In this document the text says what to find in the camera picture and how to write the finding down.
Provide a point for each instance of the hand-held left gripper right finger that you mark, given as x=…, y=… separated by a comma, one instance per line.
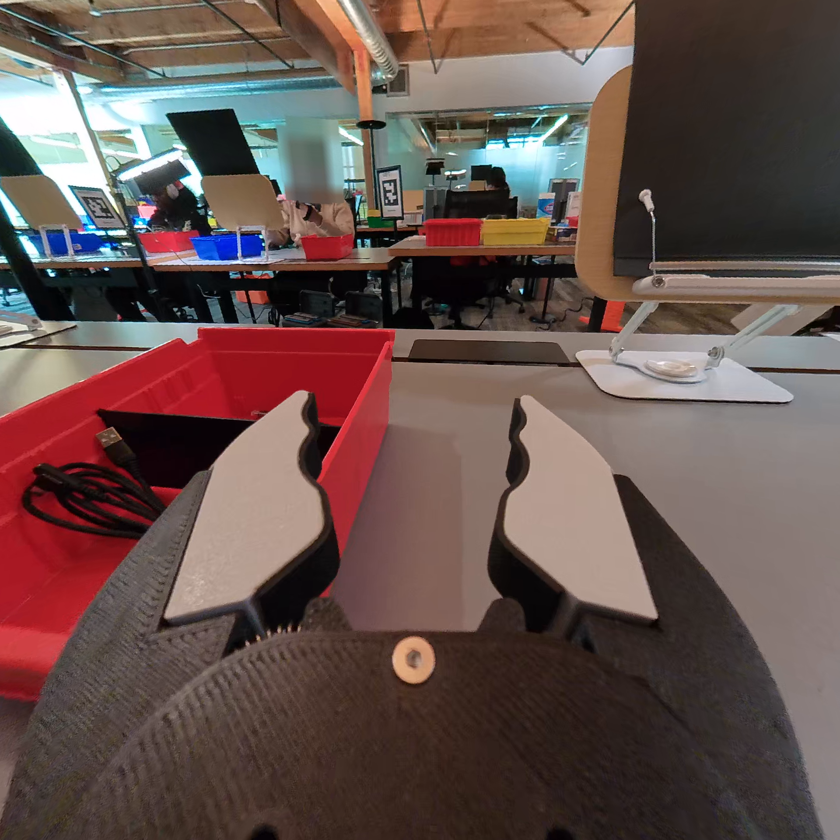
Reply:
x=571, y=518

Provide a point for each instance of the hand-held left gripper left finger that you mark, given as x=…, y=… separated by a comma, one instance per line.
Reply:
x=256, y=512

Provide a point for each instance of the red plastic bin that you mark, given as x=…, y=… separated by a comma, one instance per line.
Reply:
x=262, y=367

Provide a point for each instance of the black desk pad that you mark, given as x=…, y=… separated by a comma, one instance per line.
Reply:
x=489, y=352

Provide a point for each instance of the wooden background desk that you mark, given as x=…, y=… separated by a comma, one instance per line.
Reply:
x=262, y=264
x=472, y=249

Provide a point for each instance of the orange floor cone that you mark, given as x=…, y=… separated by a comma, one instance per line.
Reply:
x=607, y=315

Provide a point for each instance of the black floor case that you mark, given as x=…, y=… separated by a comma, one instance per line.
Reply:
x=362, y=312
x=308, y=312

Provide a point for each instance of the blue plastic bin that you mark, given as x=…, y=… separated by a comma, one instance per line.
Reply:
x=59, y=244
x=220, y=247

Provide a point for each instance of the small red bin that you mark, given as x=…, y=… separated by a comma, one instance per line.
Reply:
x=328, y=247
x=167, y=241

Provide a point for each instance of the ribbed yellow bin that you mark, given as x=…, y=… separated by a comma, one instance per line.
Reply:
x=515, y=232

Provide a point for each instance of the ribbed red bin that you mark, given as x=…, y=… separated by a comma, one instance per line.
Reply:
x=453, y=233

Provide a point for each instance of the black white marker sign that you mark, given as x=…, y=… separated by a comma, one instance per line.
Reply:
x=390, y=193
x=102, y=208

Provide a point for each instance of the black pole lamp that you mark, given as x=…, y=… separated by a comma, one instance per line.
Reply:
x=372, y=124

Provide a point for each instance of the black monitor pale frame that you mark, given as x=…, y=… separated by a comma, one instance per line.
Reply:
x=722, y=131

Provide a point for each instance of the silver ceiling duct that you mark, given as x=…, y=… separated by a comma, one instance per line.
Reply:
x=374, y=39

